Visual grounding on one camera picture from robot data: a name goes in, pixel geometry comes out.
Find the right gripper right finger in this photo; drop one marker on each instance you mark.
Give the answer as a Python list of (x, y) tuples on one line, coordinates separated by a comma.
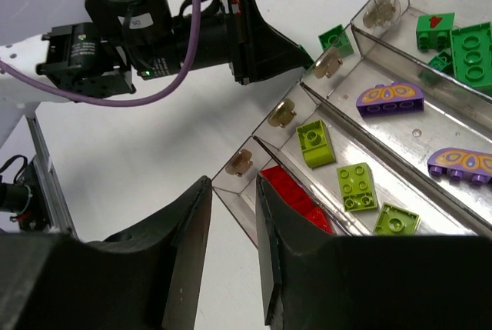
[(313, 280)]

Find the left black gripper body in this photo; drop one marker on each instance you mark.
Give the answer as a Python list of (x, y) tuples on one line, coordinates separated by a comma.
[(225, 37)]

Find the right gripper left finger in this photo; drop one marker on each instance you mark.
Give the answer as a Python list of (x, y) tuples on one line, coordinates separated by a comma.
[(147, 276)]

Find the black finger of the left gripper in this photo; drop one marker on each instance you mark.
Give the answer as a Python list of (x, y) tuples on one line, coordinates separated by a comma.
[(269, 53)]

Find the green lego brick top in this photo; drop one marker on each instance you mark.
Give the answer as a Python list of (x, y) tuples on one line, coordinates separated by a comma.
[(336, 37)]

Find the lime lego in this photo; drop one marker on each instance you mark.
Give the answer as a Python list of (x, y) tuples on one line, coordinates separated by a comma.
[(315, 144)]

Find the lime lego brick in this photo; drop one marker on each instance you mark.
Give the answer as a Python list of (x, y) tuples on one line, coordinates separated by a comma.
[(357, 187), (394, 220)]

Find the red long lego brick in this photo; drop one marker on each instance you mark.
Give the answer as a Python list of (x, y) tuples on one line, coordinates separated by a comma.
[(291, 192)]

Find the purple curved lego piece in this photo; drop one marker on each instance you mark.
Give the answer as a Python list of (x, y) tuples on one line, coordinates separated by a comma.
[(398, 97)]

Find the purple lego base brick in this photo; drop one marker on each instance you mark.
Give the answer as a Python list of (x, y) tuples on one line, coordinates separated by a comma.
[(461, 164)]

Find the green long lego brick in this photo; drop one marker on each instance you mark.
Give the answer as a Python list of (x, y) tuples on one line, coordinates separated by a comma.
[(471, 54)]

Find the red curved lego piece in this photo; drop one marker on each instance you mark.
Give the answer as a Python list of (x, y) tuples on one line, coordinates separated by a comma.
[(318, 218)]

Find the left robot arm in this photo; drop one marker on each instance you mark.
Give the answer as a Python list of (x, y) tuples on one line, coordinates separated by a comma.
[(133, 53)]

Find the clear compartment organizer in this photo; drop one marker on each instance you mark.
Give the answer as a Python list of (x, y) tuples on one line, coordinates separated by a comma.
[(396, 147)]

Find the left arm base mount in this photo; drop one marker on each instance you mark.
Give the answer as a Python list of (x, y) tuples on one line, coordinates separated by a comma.
[(23, 198)]

